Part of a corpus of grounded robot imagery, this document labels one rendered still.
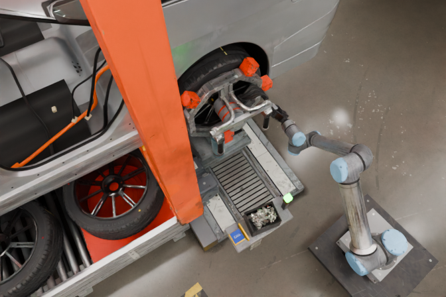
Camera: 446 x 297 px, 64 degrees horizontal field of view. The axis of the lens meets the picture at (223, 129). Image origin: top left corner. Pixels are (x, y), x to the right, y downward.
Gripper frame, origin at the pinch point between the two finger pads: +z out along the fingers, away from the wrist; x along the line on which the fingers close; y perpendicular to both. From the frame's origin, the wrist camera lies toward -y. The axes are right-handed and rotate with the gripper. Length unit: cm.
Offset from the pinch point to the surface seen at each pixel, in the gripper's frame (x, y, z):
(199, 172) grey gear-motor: -67, -18, -8
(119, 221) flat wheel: -106, -66, -23
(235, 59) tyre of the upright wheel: 16, -50, 3
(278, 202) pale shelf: -40, 9, -54
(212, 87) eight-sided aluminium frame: -2, -60, -7
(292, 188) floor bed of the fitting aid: -44, 52, -33
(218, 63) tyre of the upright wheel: 9, -59, 2
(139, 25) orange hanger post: 33, -154, -71
